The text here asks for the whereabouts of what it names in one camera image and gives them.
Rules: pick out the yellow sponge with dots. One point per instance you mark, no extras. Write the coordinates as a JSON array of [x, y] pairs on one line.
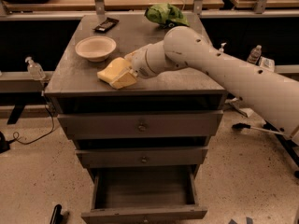
[[113, 69]]

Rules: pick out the folded paper on floor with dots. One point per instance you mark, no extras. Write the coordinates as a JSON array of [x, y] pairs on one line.
[[240, 107]]

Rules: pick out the white wipes packet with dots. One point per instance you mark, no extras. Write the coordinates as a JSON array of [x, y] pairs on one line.
[[267, 63]]

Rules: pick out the black handled metal rod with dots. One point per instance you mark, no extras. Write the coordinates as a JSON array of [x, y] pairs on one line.
[[240, 126]]

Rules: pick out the grey wooden drawer cabinet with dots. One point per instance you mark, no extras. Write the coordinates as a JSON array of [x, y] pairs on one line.
[[75, 89]]

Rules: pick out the black snack bar wrapper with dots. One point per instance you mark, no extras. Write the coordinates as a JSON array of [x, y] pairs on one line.
[[106, 25]]

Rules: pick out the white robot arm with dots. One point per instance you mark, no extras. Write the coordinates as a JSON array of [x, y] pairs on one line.
[[271, 95]]

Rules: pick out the clear sanitizer pump bottle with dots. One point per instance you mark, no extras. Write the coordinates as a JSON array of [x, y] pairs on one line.
[[35, 69]]

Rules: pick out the black object bottom left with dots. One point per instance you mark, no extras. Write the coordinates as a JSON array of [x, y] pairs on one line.
[[59, 217]]

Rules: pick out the grey open bottom drawer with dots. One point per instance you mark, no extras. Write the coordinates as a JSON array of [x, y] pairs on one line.
[[144, 195]]

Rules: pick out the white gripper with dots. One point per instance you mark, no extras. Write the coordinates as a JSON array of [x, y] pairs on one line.
[[139, 64]]

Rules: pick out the white paper bowl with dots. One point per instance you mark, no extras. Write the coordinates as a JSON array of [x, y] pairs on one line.
[[95, 48]]

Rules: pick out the white pump bottle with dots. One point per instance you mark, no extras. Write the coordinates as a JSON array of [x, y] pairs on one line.
[[221, 49]]

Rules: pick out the clear plastic water bottle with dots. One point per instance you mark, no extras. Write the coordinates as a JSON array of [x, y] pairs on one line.
[[255, 54]]

